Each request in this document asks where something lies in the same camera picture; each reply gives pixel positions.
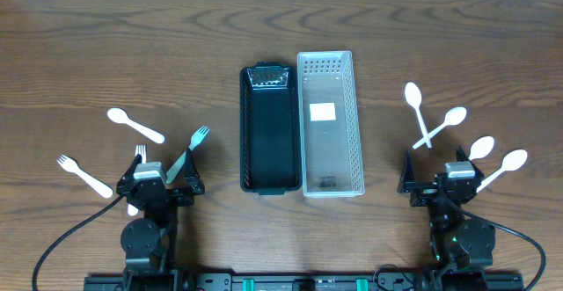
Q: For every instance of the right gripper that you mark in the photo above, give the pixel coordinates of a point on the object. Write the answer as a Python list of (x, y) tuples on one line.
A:
[(426, 194)]

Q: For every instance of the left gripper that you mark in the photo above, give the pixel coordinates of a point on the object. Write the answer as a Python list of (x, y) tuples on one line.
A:
[(177, 195)]

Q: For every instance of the white fork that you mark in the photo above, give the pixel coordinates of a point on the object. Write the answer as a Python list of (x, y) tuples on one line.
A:
[(141, 151), (70, 165)]

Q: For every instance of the white spoon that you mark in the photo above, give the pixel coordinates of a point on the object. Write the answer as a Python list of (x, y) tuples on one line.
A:
[(513, 161), (413, 98), (481, 148), (119, 116)]

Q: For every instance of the mint green plastic fork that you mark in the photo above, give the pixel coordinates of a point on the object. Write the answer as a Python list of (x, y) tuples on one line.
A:
[(197, 138)]

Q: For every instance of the white spoon crossing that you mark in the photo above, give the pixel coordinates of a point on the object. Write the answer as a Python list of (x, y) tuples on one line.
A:
[(452, 117)]

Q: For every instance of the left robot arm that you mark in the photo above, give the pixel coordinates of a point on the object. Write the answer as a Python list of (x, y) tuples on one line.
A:
[(149, 242)]

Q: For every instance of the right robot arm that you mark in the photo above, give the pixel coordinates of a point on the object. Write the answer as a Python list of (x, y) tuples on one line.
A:
[(462, 246)]

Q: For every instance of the clear plastic basket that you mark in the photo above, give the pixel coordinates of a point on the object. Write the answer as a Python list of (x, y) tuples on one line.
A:
[(331, 150)]

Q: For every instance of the white label in basket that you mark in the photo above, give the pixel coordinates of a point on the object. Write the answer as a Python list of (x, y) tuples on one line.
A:
[(322, 112)]

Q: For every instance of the black plastic basket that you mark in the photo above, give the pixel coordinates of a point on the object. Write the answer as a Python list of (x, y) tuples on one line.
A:
[(270, 145)]

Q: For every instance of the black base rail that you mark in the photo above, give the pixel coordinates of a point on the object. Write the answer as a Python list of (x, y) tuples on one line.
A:
[(393, 281)]

